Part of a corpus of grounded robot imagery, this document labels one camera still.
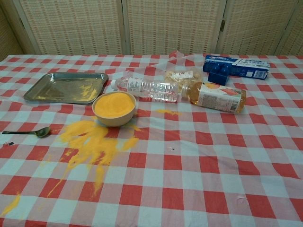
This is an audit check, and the yellow bowl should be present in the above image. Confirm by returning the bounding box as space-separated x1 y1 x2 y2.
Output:
92 91 137 127

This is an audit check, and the clear snack bag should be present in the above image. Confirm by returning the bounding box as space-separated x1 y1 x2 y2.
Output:
164 70 204 89

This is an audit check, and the metal tray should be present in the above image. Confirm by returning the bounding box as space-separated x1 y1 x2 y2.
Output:
23 72 109 105

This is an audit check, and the red white checked tablecloth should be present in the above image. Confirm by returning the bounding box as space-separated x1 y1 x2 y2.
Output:
0 54 303 227

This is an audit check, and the clear plastic water bottle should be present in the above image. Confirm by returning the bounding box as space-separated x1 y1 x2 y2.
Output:
110 77 180 104

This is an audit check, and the blue building block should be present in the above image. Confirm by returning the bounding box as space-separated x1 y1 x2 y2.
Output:
208 65 230 85

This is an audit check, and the spilled yellow powder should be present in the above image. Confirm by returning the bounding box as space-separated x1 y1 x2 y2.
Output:
0 108 182 217

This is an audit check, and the orange juice bottle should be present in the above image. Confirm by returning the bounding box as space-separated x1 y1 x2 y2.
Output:
179 81 247 114

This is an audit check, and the woven folding screen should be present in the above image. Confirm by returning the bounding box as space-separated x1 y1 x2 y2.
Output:
0 0 303 56

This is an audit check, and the blue toothpaste box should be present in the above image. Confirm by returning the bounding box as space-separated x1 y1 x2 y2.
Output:
202 54 271 80

